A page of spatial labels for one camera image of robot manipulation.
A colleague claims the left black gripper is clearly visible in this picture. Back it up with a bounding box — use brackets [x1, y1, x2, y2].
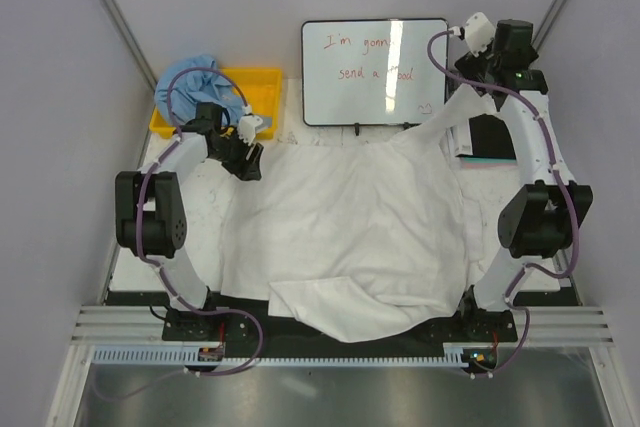
[210, 128, 264, 183]

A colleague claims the white long sleeve shirt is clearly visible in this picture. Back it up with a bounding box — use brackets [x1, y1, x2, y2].
[220, 85, 490, 343]

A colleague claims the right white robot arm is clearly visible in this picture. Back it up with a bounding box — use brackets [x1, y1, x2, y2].
[455, 12, 593, 341]

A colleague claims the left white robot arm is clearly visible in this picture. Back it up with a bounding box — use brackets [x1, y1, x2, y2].
[115, 103, 271, 340]

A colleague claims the blue long sleeve shirt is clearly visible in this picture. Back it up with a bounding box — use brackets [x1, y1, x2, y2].
[150, 54, 251, 130]

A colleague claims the yellow plastic bin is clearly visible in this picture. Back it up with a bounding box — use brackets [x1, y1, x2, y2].
[149, 66, 285, 141]

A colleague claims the whiteboard with red writing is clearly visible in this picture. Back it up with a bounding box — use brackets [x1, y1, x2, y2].
[301, 18, 448, 127]

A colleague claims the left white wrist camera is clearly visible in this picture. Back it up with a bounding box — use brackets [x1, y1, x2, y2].
[236, 114, 264, 145]

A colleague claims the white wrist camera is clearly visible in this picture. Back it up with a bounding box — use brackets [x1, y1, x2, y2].
[236, 114, 264, 145]
[450, 12, 496, 57]

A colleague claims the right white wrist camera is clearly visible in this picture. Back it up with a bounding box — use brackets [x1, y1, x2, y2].
[450, 12, 496, 57]

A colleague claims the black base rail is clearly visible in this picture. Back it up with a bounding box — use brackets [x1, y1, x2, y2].
[162, 293, 518, 357]

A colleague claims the white slotted cable duct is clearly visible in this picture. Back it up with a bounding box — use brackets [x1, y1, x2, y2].
[91, 345, 497, 368]

